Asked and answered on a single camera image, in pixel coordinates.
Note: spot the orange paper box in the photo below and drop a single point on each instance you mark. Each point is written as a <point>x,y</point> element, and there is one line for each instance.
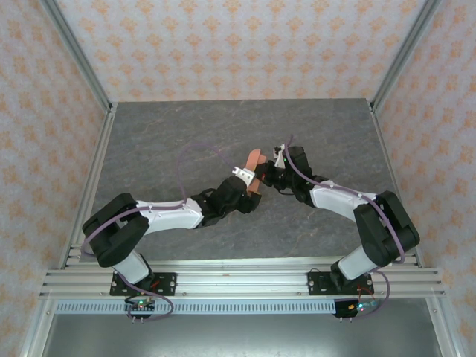
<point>254,160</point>

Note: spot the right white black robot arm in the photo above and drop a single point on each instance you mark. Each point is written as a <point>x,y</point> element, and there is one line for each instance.
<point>334,201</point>

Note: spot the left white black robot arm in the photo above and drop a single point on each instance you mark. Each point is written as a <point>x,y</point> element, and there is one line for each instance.
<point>167,219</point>

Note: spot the grey metal sheet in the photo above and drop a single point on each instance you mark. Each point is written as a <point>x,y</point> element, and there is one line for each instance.
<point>238,334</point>

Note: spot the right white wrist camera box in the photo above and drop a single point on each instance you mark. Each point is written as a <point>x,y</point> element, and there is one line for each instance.
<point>279,158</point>

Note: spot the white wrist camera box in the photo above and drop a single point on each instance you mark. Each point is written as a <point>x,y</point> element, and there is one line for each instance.
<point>243,175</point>
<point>279,158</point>

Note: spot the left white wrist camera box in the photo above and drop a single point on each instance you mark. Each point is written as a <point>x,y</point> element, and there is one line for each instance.
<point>243,175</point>

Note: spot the aluminium mounting rail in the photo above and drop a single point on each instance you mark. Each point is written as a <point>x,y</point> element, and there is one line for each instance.
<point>241,284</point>

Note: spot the aluminium table side rail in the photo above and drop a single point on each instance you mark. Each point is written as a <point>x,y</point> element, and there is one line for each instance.
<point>389,148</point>
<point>100,148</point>

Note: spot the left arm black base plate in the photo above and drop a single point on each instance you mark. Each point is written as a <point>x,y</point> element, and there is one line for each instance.
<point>167,282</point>

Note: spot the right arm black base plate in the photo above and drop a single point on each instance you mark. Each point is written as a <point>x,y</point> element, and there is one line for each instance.
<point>316,282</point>

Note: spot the aluminium frame post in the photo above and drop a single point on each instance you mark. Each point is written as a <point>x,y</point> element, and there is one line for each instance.
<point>401,56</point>
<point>79,56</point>

